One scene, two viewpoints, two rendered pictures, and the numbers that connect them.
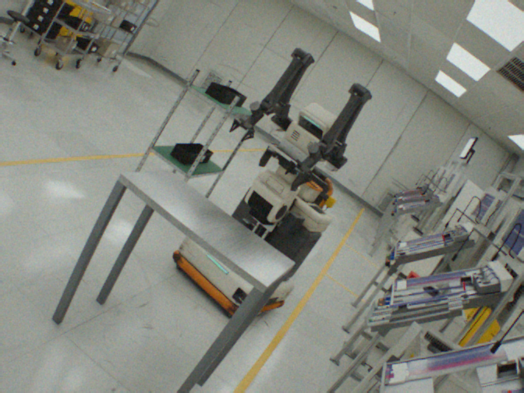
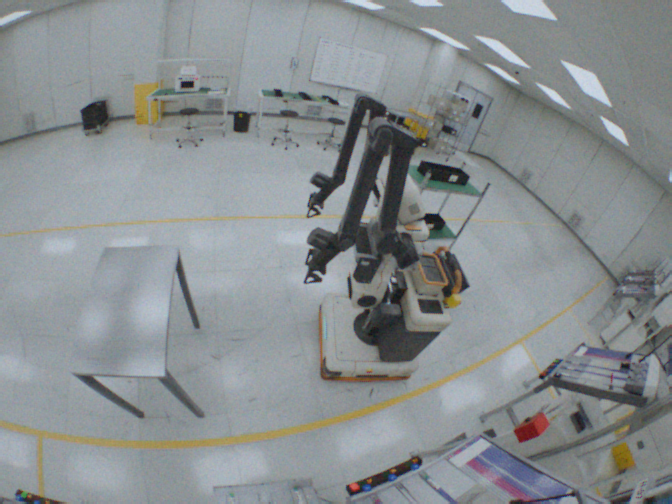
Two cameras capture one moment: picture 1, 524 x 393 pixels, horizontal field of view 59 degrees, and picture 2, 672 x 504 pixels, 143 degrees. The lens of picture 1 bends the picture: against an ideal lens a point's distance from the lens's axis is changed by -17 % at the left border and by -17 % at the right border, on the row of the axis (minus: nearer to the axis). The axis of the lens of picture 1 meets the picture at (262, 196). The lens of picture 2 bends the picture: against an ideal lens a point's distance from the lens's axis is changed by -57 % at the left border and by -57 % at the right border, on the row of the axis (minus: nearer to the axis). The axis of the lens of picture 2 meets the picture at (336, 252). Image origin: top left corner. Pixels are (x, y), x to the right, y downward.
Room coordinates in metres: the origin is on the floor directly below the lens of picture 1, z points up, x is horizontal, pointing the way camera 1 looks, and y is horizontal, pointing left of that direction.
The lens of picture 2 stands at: (2.46, -0.68, 1.76)
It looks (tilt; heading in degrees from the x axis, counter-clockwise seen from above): 41 degrees down; 50
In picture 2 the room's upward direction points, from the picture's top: 18 degrees clockwise
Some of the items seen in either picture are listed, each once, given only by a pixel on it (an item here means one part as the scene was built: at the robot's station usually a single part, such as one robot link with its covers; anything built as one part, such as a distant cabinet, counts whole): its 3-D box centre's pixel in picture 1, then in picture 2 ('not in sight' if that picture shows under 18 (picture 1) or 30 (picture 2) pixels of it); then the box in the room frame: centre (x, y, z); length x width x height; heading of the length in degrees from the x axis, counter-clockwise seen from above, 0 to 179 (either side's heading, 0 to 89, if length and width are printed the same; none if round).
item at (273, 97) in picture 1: (284, 80); (349, 141); (3.12, 0.26, 1.40); 0.11 x 0.06 x 0.43; 65
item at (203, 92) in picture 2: not in sight; (189, 111); (2.45, 4.57, 0.40); 1.50 x 0.75 x 0.81; 171
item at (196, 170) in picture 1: (200, 139); (427, 210); (4.66, 0.71, 0.55); 0.91 x 0.46 x 1.10; 171
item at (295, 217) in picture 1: (274, 214); (370, 299); (3.28, -0.12, 0.68); 0.28 x 0.27 x 0.25; 65
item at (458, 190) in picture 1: (437, 220); (649, 309); (7.54, -2.35, 0.95); 1.36 x 0.82 x 1.90; 81
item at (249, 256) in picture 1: (164, 295); (150, 342); (2.06, 0.11, 0.40); 0.70 x 0.45 x 0.80; 79
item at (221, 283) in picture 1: (235, 272); (366, 336); (3.45, -0.13, 0.16); 0.67 x 0.64 x 0.25; 155
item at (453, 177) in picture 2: (227, 94); (444, 173); (4.66, 0.73, 1.01); 0.57 x 0.17 x 0.11; 171
